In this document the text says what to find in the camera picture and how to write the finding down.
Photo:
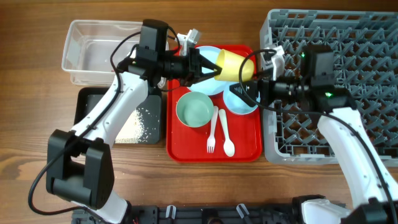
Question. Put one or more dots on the black waste tray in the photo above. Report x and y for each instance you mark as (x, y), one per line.
(88, 97)

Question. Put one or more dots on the light blue bowl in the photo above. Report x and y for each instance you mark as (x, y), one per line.
(236, 105)

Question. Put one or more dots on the grey dishwasher rack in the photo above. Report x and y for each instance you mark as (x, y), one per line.
(365, 63)

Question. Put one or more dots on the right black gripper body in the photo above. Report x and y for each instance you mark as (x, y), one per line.
(286, 89)

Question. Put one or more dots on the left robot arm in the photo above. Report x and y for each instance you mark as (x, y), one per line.
(79, 167)

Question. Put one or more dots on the white rice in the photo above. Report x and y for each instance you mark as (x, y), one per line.
(134, 130)

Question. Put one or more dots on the red serving tray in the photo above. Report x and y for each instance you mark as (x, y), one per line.
(186, 144)

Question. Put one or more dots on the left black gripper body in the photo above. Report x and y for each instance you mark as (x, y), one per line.
(184, 67)

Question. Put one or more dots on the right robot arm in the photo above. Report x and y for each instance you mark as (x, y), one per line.
(334, 112)

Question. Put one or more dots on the green bowl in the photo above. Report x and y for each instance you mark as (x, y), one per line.
(194, 109)

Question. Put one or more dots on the light blue plate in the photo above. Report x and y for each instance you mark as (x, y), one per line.
(210, 86)

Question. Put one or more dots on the white plastic spoon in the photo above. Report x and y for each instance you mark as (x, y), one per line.
(228, 145)

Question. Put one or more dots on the black mounting rail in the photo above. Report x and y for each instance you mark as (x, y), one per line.
(266, 214)

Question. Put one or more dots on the white plastic fork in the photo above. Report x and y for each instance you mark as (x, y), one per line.
(210, 144)

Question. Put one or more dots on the clear plastic waste bin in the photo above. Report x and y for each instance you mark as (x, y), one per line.
(92, 46)

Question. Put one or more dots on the yellow cup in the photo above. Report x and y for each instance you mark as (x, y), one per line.
(230, 64)

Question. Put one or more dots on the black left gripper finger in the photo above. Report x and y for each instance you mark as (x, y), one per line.
(204, 62)
(200, 76)

